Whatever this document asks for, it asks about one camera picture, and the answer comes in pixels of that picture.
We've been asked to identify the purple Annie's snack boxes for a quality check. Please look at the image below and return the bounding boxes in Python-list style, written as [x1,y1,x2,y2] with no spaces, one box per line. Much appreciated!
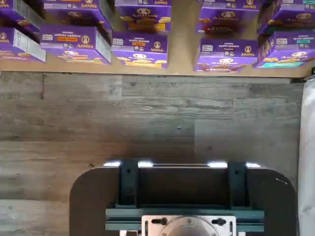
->
[0,0,315,75]

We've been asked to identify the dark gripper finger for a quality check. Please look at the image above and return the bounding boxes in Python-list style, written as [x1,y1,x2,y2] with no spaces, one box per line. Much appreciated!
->
[227,161,249,209]
[117,159,140,209]

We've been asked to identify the plain white curtain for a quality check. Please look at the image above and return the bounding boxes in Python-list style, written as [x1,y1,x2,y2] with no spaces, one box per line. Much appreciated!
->
[297,73,315,236]

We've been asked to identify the purple Annie's snack box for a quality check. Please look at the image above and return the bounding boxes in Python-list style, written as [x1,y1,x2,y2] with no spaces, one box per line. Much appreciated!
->
[253,30,315,69]
[0,27,47,62]
[111,31,169,69]
[193,38,258,73]
[114,0,172,34]
[0,0,41,32]
[256,0,315,35]
[196,0,262,35]
[43,0,114,32]
[40,25,112,65]

